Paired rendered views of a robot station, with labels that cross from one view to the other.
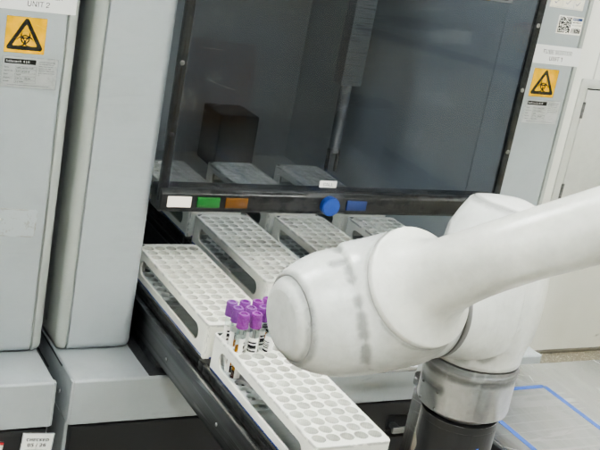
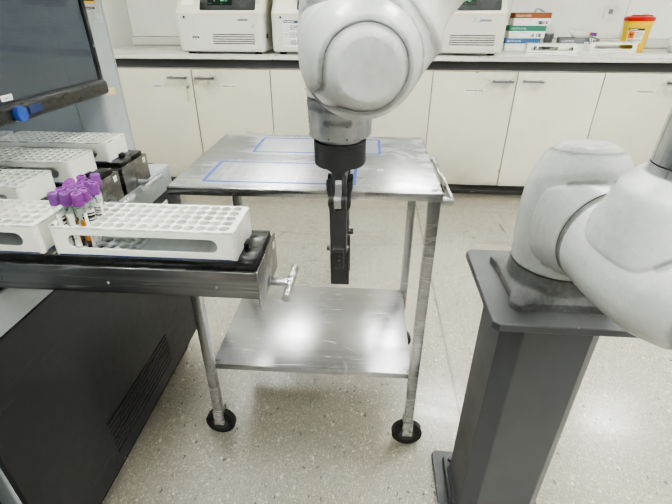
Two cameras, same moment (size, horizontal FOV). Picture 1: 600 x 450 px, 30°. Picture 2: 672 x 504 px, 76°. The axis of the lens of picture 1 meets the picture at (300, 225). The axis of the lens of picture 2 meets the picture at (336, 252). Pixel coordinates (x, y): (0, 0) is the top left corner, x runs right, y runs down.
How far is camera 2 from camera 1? 0.78 m
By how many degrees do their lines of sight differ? 52
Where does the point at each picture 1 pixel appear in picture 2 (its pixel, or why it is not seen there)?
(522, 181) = (106, 66)
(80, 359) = not seen: outside the picture
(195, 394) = (63, 278)
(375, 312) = (425, 28)
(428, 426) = (341, 156)
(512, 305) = not seen: hidden behind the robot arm
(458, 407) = (362, 129)
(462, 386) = not seen: hidden behind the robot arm
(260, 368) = (118, 223)
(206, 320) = (26, 224)
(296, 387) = (158, 218)
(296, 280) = (374, 20)
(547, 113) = (97, 15)
